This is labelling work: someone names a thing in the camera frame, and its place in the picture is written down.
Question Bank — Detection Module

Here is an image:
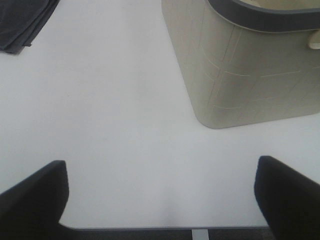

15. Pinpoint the grey metal table leg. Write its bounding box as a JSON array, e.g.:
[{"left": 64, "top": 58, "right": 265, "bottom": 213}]
[{"left": 191, "top": 228, "right": 209, "bottom": 240}]

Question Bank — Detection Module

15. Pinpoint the dark grey folded towel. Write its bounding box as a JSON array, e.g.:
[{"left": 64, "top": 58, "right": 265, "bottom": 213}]
[{"left": 0, "top": 0, "right": 59, "bottom": 54}]

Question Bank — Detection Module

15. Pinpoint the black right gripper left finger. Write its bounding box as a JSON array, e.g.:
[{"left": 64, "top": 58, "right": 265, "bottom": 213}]
[{"left": 0, "top": 160, "right": 69, "bottom": 240}]

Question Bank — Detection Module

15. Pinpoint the beige basket with grey rim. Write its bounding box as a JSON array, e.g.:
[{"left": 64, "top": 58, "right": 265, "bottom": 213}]
[{"left": 161, "top": 0, "right": 320, "bottom": 129}]

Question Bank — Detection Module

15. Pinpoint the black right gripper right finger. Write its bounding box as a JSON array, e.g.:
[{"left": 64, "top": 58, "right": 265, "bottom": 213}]
[{"left": 254, "top": 156, "right": 320, "bottom": 240}]

